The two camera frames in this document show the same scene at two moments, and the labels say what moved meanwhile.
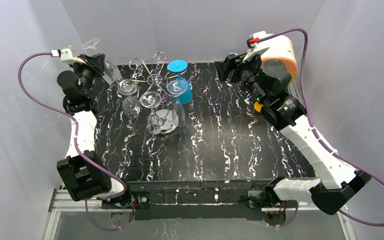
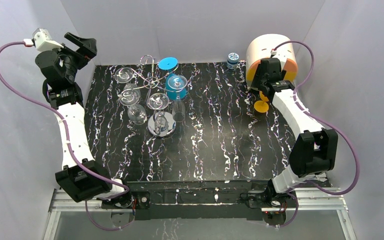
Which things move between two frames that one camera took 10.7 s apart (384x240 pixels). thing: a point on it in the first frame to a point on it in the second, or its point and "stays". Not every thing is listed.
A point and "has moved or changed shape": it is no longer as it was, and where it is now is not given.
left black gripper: x=94 y=63 to x=80 y=50
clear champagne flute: x=177 y=87 stays
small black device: x=253 y=50 to x=273 y=53
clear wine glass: x=131 y=106 has moved or changed shape
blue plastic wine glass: x=180 y=66 to x=170 y=63
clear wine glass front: x=152 y=99 has moved or changed shape
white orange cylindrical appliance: x=280 y=57 stays
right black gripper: x=233 y=69 to x=267 y=71
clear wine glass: x=111 y=75 to x=123 y=75
